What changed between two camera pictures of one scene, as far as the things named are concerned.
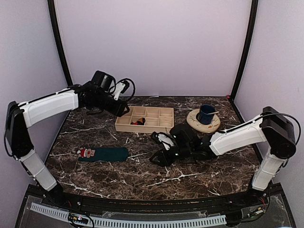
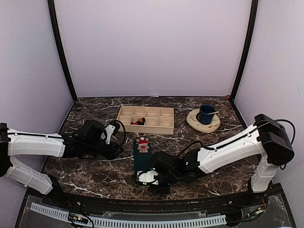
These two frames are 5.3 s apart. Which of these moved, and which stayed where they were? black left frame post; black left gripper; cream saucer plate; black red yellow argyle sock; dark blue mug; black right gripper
Moved: black left gripper; black right gripper
Stayed: black red yellow argyle sock; black left frame post; dark blue mug; cream saucer plate
